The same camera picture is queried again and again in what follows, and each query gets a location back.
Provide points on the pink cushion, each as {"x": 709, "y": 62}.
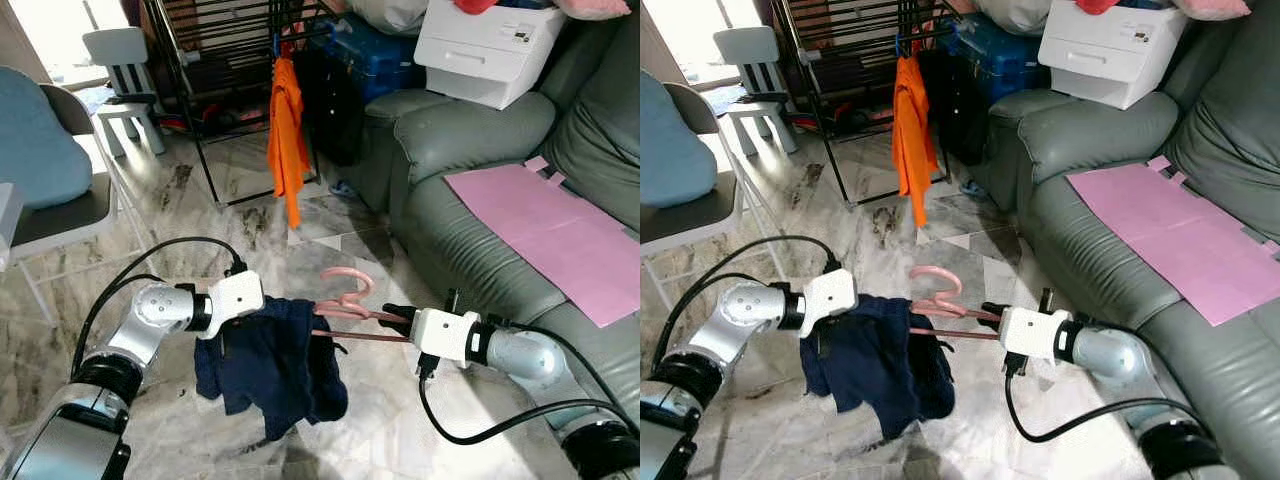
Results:
{"x": 595, "y": 8}
{"x": 1215, "y": 8}

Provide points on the black metal drying rack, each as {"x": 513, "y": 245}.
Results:
{"x": 160, "y": 40}
{"x": 788, "y": 40}

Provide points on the grey folding chair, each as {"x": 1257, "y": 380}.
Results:
{"x": 60, "y": 215}
{"x": 690, "y": 210}

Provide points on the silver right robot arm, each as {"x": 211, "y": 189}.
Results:
{"x": 520, "y": 355}
{"x": 1110, "y": 355}

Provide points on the pink sheet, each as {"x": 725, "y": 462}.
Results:
{"x": 560, "y": 240}
{"x": 1180, "y": 240}

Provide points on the blue plastic storage box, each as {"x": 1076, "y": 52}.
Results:
{"x": 380, "y": 60}
{"x": 1010, "y": 60}

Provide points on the orange shirt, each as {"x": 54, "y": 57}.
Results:
{"x": 288, "y": 130}
{"x": 912, "y": 130}

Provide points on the pink plastic hanger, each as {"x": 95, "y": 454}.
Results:
{"x": 350, "y": 312}
{"x": 945, "y": 310}

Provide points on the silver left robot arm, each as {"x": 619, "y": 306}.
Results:
{"x": 740, "y": 315}
{"x": 150, "y": 315}

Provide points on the red cloth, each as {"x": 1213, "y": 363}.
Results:
{"x": 1098, "y": 6}
{"x": 478, "y": 6}

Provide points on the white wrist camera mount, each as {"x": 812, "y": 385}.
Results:
{"x": 828, "y": 298}
{"x": 235, "y": 298}
{"x": 445, "y": 335}
{"x": 1030, "y": 333}

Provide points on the green leather sofa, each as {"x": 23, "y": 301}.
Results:
{"x": 470, "y": 240}
{"x": 1100, "y": 250}

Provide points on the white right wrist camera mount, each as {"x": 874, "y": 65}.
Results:
{"x": 445, "y": 335}
{"x": 1030, "y": 333}

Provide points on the white printer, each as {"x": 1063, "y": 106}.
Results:
{"x": 480, "y": 60}
{"x": 1100, "y": 60}

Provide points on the blue slipper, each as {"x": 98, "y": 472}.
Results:
{"x": 341, "y": 188}
{"x": 972, "y": 187}

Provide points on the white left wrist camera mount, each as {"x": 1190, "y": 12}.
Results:
{"x": 235, "y": 298}
{"x": 828, "y": 298}

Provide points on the blue seat cushion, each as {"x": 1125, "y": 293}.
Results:
{"x": 40, "y": 150}
{"x": 670, "y": 150}

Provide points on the black garment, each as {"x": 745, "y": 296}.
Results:
{"x": 335, "y": 110}
{"x": 960, "y": 110}

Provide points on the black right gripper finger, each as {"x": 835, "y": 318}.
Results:
{"x": 987, "y": 310}
{"x": 390, "y": 312}

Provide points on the blue plastic hanger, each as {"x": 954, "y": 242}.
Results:
{"x": 281, "y": 48}
{"x": 906, "y": 48}

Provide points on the pale blue child chair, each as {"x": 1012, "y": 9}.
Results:
{"x": 745, "y": 45}
{"x": 115, "y": 45}

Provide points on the navy blue garment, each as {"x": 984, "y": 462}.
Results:
{"x": 880, "y": 370}
{"x": 270, "y": 370}

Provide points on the grey white pillow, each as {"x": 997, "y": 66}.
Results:
{"x": 390, "y": 12}
{"x": 1015, "y": 12}

